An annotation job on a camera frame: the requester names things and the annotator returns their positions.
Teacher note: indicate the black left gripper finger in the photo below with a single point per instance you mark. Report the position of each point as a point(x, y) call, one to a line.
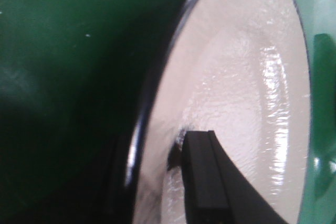
point(215, 190)

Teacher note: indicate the beige plate black rim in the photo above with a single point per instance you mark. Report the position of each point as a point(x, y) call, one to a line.
point(240, 69)

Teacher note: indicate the green rotary conveyor belt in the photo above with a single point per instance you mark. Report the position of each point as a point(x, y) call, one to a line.
point(75, 76)

